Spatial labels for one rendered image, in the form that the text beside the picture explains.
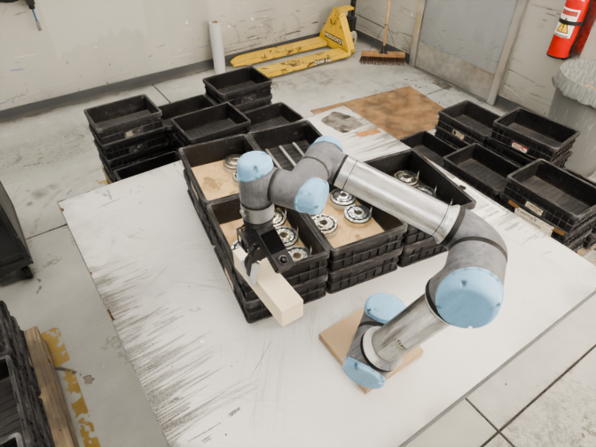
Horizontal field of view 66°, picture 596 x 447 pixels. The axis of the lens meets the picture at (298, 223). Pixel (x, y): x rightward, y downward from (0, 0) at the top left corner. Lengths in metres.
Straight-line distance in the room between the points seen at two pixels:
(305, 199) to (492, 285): 0.38
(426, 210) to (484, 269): 0.18
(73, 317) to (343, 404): 1.68
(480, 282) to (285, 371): 0.76
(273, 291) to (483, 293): 0.49
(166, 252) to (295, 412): 0.81
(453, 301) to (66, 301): 2.24
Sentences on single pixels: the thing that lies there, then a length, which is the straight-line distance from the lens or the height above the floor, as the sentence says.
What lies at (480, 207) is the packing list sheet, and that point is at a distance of 2.13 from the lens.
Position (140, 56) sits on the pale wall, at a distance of 4.73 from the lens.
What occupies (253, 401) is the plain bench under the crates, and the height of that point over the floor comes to 0.70.
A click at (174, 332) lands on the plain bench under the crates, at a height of 0.70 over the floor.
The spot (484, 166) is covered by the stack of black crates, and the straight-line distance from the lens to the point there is 3.01.
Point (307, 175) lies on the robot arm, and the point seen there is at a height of 1.42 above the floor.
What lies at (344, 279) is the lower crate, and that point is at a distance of 1.61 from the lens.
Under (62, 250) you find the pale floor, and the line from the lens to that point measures 3.09.
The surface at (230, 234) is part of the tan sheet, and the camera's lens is 1.67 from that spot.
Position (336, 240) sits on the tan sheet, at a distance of 1.64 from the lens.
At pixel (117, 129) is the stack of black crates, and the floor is 0.56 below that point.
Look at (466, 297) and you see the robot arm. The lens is 0.91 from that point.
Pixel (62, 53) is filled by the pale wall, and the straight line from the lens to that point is 4.55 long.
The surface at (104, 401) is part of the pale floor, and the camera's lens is 2.36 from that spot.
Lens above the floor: 1.97
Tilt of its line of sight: 42 degrees down
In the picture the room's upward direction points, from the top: 1 degrees clockwise
